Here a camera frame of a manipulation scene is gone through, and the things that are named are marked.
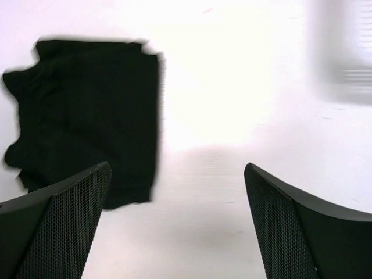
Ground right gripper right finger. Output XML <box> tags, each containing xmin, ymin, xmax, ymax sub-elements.
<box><xmin>244</xmin><ymin>163</ymin><xmax>371</xmax><ymax>279</ymax></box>

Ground white plastic basket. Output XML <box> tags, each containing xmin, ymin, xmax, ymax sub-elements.
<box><xmin>306</xmin><ymin>1</ymin><xmax>371</xmax><ymax>106</ymax></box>

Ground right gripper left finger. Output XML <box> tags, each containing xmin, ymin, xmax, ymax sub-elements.
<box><xmin>1</xmin><ymin>162</ymin><xmax>112</xmax><ymax>279</ymax></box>

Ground black shorts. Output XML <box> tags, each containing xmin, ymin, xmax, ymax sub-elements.
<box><xmin>2</xmin><ymin>40</ymin><xmax>162</xmax><ymax>210</ymax></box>

